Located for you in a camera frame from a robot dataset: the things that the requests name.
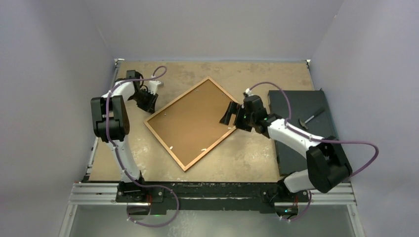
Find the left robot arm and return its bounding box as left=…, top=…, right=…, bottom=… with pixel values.
left=90, top=70, right=164, bottom=202

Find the aluminium rail frame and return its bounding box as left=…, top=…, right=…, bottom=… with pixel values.
left=60, top=62, right=365, bottom=237

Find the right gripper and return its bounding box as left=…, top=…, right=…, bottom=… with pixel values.
left=220, top=101, right=256, bottom=133

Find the wooden picture frame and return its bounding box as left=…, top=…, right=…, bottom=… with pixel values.
left=143, top=76, right=241, bottom=172

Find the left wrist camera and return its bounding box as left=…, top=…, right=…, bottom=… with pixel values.
left=147, top=76, right=164, bottom=95

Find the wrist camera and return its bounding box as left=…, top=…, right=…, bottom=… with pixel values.
left=243, top=88, right=254, bottom=102
left=147, top=76, right=164, bottom=95

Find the small hammer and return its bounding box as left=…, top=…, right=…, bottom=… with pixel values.
left=298, top=107, right=326, bottom=131

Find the black mat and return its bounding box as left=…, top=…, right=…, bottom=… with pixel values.
left=268, top=90, right=337, bottom=176

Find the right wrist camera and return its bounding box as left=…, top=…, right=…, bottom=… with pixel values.
left=243, top=88, right=254, bottom=102

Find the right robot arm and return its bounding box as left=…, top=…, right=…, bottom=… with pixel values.
left=219, top=95, right=353, bottom=201

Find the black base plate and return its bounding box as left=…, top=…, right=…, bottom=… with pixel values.
left=116, top=181, right=308, bottom=215

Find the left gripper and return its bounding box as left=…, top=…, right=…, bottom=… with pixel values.
left=129, top=89, right=158, bottom=115

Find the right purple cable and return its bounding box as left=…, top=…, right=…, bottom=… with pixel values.
left=246, top=81, right=380, bottom=223

